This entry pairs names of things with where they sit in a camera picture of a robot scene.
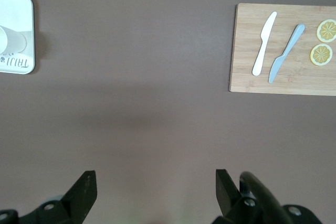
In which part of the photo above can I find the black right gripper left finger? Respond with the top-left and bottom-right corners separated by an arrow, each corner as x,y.
19,170 -> 98,224

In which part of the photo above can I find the cream tray with bear print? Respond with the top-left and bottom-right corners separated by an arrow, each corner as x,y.
0,0 -> 36,75

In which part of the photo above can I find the yellow lemon slice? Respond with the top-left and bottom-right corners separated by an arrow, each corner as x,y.
310,43 -> 333,67
316,18 -> 336,43

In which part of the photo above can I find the bamboo cutting board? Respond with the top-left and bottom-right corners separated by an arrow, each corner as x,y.
228,3 -> 336,97

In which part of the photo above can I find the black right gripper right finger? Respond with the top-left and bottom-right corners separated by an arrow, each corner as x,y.
212,168 -> 274,224

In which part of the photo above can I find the white IKEA cup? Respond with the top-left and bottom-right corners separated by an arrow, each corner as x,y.
0,25 -> 28,56

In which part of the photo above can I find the grey plastic knife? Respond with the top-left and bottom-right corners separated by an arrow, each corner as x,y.
268,23 -> 306,84

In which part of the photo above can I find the white plastic knife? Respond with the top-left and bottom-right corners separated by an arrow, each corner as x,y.
251,11 -> 278,77

